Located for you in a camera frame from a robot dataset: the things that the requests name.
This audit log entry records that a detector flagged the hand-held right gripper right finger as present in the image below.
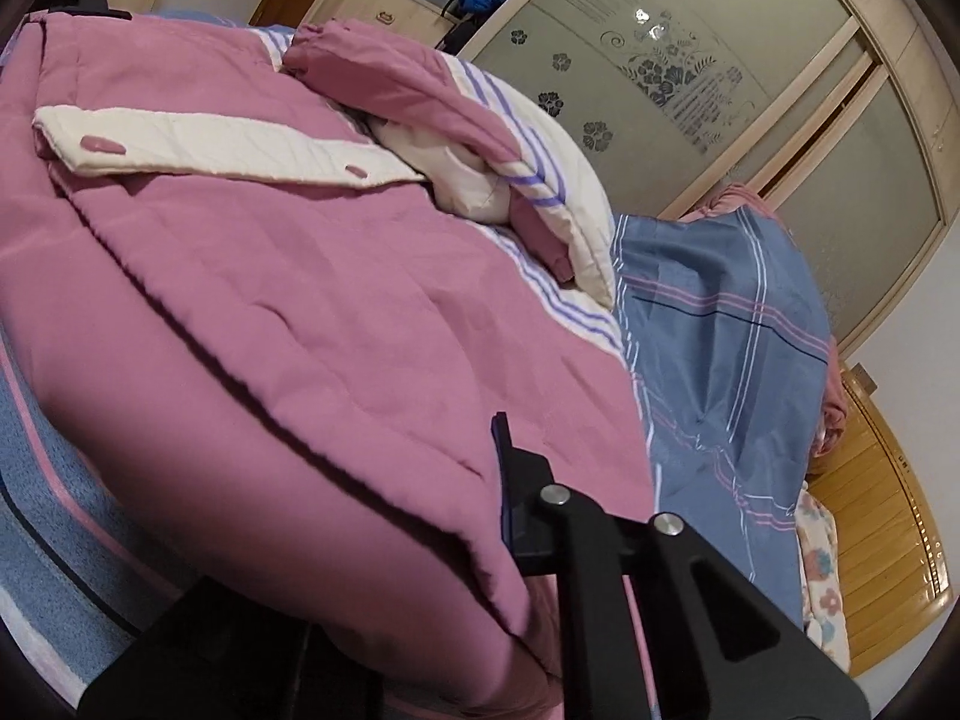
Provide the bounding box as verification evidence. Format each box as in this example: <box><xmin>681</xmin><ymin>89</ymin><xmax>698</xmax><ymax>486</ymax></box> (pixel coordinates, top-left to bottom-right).
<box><xmin>491</xmin><ymin>411</ymin><xmax>872</xmax><ymax>720</ymax></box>

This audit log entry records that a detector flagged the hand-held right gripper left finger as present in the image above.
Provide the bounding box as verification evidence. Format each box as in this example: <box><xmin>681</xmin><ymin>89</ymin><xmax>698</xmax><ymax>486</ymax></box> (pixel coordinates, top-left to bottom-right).
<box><xmin>75</xmin><ymin>576</ymin><xmax>332</xmax><ymax>720</ymax></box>

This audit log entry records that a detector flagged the pink and white hooded jacket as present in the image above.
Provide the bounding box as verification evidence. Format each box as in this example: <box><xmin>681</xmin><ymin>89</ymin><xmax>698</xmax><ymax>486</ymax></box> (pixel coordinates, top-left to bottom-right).
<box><xmin>0</xmin><ymin>11</ymin><xmax>661</xmax><ymax>720</ymax></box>

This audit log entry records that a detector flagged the blue plaid duvet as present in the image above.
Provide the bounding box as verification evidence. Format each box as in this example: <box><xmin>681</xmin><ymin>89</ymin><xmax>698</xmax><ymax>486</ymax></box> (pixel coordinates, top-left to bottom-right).
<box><xmin>0</xmin><ymin>184</ymin><xmax>852</xmax><ymax>698</ymax></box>

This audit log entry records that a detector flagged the floral blanket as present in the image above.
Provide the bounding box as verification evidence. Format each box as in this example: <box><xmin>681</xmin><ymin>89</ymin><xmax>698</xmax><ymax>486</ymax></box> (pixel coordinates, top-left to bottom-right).
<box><xmin>793</xmin><ymin>486</ymin><xmax>854</xmax><ymax>674</ymax></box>

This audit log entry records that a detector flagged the wardrobe drawer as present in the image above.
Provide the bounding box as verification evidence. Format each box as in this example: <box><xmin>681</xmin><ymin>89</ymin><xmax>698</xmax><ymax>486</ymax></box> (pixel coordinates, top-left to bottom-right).
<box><xmin>340</xmin><ymin>0</ymin><xmax>445</xmax><ymax>47</ymax></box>

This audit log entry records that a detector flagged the wooden headboard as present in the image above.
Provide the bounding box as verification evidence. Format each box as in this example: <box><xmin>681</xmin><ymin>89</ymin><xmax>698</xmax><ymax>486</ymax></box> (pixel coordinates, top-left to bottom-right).
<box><xmin>805</xmin><ymin>366</ymin><xmax>947</xmax><ymax>677</ymax></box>

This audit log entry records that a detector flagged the plain frosted sliding door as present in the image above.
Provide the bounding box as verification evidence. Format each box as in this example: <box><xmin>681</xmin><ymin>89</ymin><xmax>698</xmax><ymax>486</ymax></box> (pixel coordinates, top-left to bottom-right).
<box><xmin>750</xmin><ymin>58</ymin><xmax>947</xmax><ymax>351</ymax></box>

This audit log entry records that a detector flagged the flower-etched frosted sliding door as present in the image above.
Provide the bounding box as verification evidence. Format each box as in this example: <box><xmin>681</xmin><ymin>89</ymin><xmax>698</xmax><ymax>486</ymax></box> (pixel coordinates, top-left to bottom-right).
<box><xmin>457</xmin><ymin>0</ymin><xmax>880</xmax><ymax>224</ymax></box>

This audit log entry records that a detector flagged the frosted glass sliding wardrobe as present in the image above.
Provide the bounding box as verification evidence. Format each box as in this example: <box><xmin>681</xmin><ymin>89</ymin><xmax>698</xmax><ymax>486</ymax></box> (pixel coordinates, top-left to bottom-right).
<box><xmin>330</xmin><ymin>0</ymin><xmax>960</xmax><ymax>362</ymax></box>

